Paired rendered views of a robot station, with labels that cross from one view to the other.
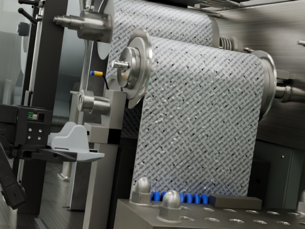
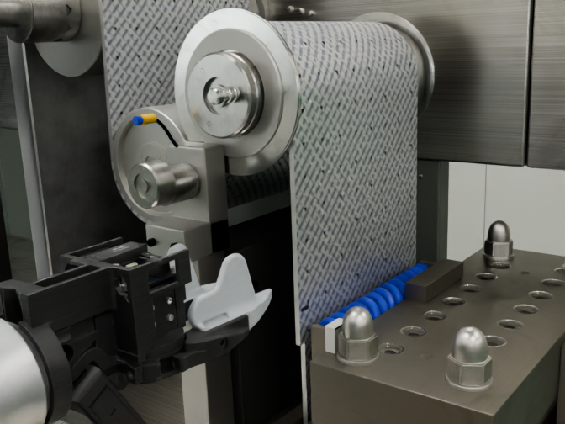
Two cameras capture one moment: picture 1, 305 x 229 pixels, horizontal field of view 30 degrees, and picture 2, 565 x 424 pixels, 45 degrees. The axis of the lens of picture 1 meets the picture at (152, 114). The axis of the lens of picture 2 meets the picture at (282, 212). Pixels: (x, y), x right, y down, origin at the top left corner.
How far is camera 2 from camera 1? 0.58 m
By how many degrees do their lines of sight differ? 32
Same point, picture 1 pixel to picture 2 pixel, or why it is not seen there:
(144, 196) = (372, 343)
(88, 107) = (167, 197)
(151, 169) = (318, 277)
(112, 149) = (217, 260)
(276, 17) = not seen: outside the picture
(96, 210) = (214, 378)
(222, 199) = (431, 286)
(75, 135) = (231, 279)
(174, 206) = (485, 357)
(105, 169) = not seen: hidden behind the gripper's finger
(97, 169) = not seen: hidden behind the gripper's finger
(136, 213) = (408, 391)
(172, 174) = (342, 271)
